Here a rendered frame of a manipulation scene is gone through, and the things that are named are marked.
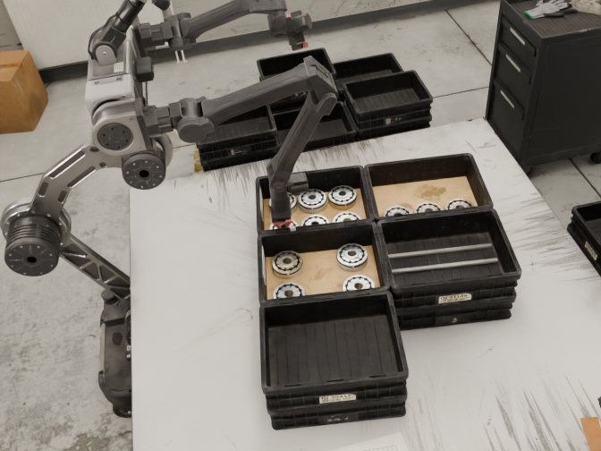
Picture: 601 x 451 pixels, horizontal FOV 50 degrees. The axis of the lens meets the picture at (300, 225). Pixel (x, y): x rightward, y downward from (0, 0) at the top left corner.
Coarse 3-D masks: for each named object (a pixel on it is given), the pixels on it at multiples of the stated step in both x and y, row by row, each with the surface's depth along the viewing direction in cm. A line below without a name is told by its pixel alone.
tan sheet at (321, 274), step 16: (304, 256) 218; (320, 256) 218; (368, 256) 216; (272, 272) 214; (304, 272) 213; (320, 272) 212; (336, 272) 212; (352, 272) 211; (368, 272) 211; (272, 288) 209; (304, 288) 208; (320, 288) 208; (336, 288) 207
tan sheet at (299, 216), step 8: (328, 192) 240; (360, 192) 239; (264, 200) 240; (328, 200) 237; (360, 200) 236; (264, 208) 237; (328, 208) 234; (352, 208) 233; (360, 208) 233; (264, 216) 234; (296, 216) 233; (304, 216) 233; (328, 216) 231; (360, 216) 230; (264, 224) 231
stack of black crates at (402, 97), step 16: (368, 80) 337; (384, 80) 339; (400, 80) 341; (416, 80) 337; (352, 96) 342; (368, 96) 344; (384, 96) 343; (400, 96) 342; (416, 96) 340; (352, 112) 327; (368, 112) 316; (384, 112) 318; (400, 112) 322; (416, 112) 323; (368, 128) 324; (384, 128) 325; (400, 128) 329; (416, 128) 330
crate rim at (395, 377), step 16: (272, 304) 192; (288, 304) 191; (400, 336) 179; (400, 352) 176; (288, 384) 172; (304, 384) 171; (320, 384) 171; (336, 384) 171; (352, 384) 171; (368, 384) 172
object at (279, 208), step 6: (288, 198) 220; (276, 204) 213; (282, 204) 213; (288, 204) 216; (276, 210) 215; (282, 210) 215; (288, 210) 216; (276, 216) 214; (282, 216) 214; (288, 216) 214
